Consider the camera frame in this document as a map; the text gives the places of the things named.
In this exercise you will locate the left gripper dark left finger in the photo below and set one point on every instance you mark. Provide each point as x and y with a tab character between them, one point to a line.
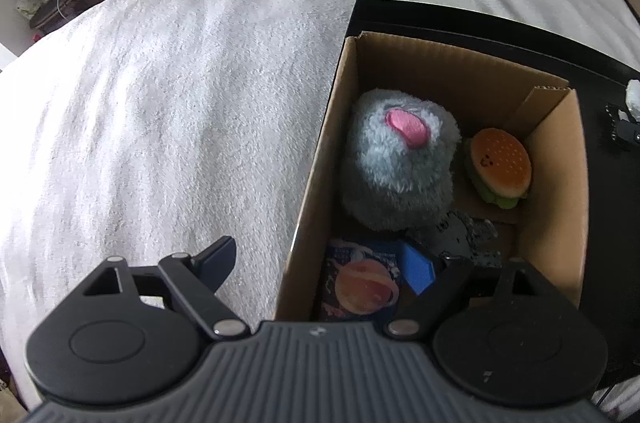
193	281

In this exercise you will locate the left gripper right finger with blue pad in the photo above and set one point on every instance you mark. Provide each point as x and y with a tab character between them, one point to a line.
422	299

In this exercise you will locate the blue planet tissue pack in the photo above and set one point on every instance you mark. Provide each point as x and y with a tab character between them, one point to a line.
359	281

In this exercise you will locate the grey lace cloth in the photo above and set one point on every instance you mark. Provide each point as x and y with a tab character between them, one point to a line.
459	237

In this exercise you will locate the white paper ball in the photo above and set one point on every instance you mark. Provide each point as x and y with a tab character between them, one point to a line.
633	98

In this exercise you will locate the grey plush toy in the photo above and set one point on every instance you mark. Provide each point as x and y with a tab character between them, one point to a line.
396	169

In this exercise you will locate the burger plush toy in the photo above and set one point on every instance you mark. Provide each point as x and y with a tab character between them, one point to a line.
499	167

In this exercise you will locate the brown cardboard box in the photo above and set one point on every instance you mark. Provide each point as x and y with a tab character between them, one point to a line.
548	228

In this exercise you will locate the white bed blanket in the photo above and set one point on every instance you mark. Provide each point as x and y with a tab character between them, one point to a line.
148	127

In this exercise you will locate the black tray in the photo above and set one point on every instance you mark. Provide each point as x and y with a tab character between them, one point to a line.
610	296

